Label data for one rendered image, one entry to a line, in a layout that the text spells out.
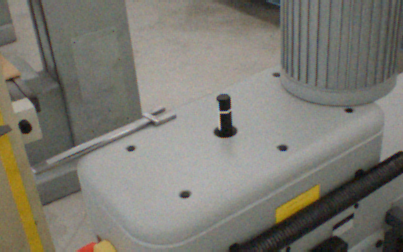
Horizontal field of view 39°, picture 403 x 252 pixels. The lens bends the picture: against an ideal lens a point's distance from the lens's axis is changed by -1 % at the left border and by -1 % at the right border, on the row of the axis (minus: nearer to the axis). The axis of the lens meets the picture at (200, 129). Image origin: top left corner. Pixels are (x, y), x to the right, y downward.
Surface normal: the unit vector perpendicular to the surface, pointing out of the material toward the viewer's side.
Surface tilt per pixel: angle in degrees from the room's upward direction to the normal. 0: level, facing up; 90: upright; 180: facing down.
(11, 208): 90
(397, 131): 0
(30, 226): 90
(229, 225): 90
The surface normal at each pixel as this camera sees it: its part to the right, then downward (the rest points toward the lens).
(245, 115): -0.07, -0.84
